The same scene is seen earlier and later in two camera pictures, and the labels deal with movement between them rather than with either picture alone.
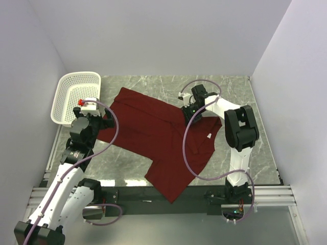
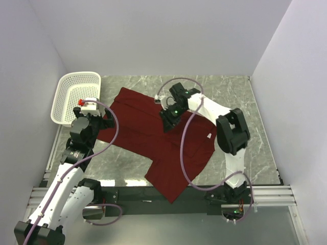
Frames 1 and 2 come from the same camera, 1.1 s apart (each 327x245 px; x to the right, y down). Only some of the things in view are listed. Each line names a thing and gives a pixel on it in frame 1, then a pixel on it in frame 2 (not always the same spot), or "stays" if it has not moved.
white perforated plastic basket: [72, 87] stays
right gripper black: [190, 115] → [168, 120]
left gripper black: [95, 120] stays
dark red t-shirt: [154, 128] stays
